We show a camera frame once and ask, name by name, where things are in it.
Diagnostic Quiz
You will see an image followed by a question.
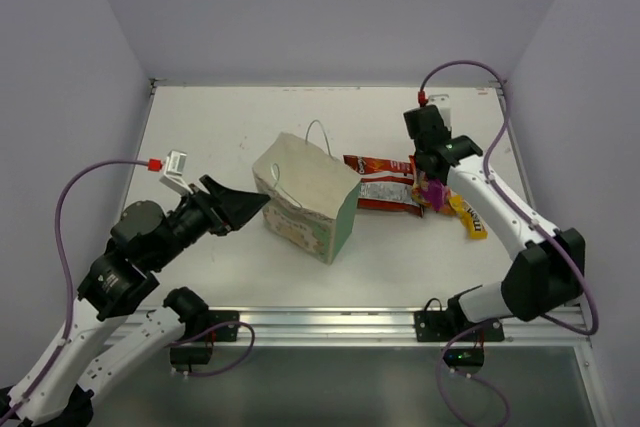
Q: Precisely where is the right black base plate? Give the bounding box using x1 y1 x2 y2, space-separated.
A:
413 297 506 343

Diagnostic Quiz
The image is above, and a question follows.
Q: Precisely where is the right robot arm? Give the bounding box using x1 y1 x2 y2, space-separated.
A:
404 105 587 335

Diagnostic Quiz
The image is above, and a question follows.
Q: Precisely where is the green paper gift bag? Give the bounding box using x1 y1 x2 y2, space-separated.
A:
252 132 361 265

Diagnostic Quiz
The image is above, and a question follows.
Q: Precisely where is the orange fruit candy bag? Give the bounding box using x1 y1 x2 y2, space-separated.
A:
409 155 431 210

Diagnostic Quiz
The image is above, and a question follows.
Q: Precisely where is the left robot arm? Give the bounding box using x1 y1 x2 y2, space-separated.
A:
1 176 270 426

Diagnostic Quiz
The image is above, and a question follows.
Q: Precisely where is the yellow M&M's bag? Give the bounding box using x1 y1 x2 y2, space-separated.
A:
449 195 488 240

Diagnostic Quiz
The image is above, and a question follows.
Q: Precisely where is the purple candy bag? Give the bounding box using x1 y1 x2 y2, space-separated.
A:
421 179 446 212

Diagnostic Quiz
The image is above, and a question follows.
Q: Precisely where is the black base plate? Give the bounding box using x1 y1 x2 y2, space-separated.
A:
413 297 506 343
182 310 240 344

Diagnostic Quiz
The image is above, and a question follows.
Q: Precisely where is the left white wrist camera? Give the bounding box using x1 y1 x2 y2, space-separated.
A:
160 150 193 196

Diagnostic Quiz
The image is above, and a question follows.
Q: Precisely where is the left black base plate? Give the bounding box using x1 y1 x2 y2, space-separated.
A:
182 310 240 344

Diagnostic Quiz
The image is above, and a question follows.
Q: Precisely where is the red Doritos chip bag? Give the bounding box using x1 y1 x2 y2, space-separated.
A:
343 155 424 218

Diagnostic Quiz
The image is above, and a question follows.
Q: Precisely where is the aluminium mounting rail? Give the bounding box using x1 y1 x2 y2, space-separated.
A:
94 304 594 348

